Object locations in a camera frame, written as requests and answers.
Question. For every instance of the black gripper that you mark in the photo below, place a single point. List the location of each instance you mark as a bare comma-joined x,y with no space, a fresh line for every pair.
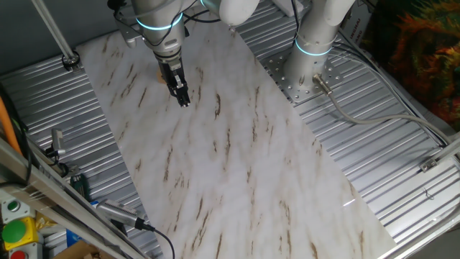
171,70

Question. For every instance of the small wooden block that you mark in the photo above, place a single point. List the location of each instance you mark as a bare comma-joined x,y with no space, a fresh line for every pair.
160,76

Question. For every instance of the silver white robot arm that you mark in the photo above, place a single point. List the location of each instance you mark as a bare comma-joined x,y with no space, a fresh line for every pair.
311,61

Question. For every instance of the white marble pattern mat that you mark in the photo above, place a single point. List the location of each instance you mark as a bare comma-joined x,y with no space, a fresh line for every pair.
233,162

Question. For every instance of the black pole foot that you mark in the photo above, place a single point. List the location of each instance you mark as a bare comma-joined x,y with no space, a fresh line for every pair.
70,61

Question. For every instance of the white power strip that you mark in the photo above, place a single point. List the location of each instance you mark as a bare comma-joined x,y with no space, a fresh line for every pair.
284,6

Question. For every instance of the green hex key set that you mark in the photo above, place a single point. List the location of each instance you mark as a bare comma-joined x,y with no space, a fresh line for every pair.
79,185

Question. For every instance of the blue tissue pack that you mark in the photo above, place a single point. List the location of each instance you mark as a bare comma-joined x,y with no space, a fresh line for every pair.
73,238

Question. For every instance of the white box red print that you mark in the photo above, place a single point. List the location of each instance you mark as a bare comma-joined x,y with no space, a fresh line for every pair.
355,21

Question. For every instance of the brown cardboard box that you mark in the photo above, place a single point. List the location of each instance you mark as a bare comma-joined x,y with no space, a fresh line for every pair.
75,251

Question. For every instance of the white box small green button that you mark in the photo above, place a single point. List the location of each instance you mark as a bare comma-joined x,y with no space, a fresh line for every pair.
14,206

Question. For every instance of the yellow box green push button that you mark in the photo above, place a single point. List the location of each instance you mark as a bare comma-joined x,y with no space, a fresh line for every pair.
14,232

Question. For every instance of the grey box red button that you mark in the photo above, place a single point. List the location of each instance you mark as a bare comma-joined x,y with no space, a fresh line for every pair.
18,255

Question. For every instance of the colourful orange green cloth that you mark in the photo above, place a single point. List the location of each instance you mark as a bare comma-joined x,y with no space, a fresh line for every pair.
420,54

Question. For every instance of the short aluminium profile bar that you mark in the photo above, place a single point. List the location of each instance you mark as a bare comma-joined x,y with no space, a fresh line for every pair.
449,150

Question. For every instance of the silver wrist bracket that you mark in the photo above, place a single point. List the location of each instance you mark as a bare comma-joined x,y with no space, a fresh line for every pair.
127,36

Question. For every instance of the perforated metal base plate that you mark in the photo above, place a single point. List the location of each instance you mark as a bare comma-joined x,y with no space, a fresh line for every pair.
278,72

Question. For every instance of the small silver camera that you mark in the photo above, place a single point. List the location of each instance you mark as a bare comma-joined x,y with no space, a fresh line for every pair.
57,140

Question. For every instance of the silver ribbed camera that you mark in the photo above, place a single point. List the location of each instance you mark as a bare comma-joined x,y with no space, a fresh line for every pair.
116,212

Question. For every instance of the metal camera mount clamp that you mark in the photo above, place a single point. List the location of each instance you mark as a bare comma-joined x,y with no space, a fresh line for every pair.
66,170

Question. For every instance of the aluminium frame pole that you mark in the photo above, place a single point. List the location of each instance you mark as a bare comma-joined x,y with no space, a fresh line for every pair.
54,30

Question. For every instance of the aluminium frame beam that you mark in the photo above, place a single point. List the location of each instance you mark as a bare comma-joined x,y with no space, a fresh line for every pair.
46,196

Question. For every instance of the small metal corner bracket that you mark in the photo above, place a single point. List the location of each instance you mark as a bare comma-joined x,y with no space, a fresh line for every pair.
428,165

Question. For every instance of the aluminium table edge rail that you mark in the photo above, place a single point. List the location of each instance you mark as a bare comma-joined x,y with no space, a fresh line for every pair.
424,239

